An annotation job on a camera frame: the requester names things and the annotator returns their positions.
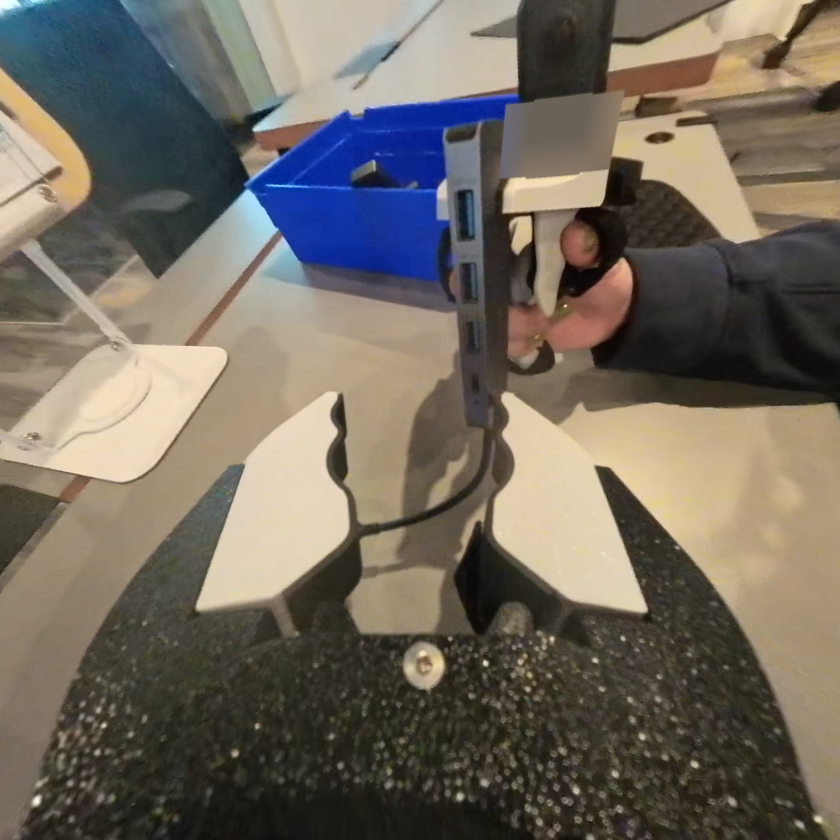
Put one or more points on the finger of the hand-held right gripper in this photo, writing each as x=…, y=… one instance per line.
x=445, y=200
x=520, y=262

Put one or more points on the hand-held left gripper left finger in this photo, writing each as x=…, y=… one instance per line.
x=275, y=525

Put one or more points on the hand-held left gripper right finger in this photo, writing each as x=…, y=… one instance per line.
x=564, y=525

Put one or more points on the grey usb hub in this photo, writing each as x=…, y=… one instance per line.
x=489, y=262

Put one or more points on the blue plastic bin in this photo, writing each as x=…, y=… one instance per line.
x=354, y=223

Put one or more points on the person's right forearm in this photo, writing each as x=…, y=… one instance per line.
x=735, y=308

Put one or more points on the person's right hand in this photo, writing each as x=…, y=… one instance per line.
x=590, y=321

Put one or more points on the grey background table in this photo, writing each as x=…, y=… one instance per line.
x=446, y=59

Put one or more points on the black tripod legs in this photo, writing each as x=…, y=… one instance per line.
x=794, y=33

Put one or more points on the dark cabinet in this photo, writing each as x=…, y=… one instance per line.
x=131, y=98

